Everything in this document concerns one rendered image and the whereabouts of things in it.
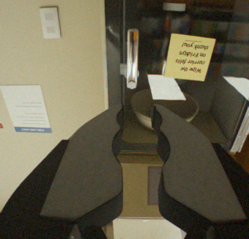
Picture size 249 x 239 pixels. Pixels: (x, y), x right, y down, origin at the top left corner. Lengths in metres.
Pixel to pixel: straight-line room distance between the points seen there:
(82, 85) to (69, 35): 0.22
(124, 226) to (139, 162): 0.37
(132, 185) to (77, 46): 0.58
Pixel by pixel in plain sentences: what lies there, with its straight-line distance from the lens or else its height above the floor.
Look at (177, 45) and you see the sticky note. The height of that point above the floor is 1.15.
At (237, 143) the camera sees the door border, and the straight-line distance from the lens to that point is 0.50.
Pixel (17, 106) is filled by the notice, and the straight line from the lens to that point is 1.05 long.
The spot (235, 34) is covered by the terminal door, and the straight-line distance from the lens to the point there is 0.37.
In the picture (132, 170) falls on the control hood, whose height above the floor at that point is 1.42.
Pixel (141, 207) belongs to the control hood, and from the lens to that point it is 0.47.
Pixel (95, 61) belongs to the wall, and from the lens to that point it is 0.81.
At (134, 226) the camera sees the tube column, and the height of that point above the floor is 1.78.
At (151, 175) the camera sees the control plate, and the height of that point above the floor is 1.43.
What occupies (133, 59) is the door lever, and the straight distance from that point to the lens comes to 0.28.
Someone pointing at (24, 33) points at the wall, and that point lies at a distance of 0.88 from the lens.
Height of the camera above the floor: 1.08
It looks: 33 degrees up
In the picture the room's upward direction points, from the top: 179 degrees counter-clockwise
